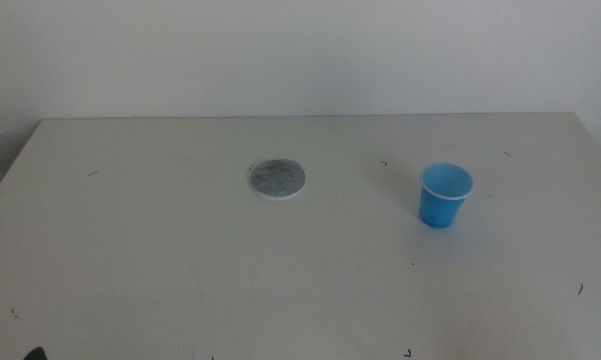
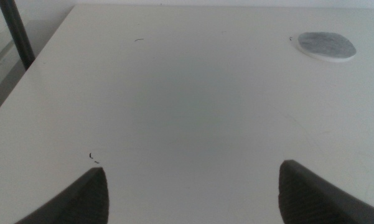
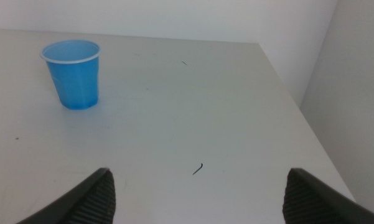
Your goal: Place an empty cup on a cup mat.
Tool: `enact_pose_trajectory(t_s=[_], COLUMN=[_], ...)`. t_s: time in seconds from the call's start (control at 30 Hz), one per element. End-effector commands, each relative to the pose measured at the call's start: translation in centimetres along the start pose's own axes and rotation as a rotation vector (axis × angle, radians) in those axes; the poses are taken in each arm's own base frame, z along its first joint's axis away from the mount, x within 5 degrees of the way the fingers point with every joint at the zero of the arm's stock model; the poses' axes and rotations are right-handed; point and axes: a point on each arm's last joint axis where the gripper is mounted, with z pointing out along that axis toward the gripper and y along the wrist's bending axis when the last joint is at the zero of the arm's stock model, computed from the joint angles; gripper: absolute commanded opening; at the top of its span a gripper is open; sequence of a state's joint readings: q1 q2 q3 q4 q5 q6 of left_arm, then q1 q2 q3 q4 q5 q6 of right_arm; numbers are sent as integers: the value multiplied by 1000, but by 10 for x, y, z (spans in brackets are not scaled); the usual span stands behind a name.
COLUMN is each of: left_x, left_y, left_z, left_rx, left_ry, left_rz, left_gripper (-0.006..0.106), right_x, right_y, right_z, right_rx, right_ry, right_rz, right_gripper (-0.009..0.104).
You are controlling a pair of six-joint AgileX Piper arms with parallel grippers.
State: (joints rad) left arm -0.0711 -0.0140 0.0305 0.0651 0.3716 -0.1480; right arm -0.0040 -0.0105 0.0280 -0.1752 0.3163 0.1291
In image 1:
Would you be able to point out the round grey cup mat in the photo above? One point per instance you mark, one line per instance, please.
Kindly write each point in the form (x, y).
(278, 178)

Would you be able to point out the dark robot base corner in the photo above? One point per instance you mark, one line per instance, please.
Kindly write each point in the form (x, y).
(35, 354)

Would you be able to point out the blue plastic cup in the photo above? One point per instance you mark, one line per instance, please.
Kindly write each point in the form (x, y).
(440, 205)

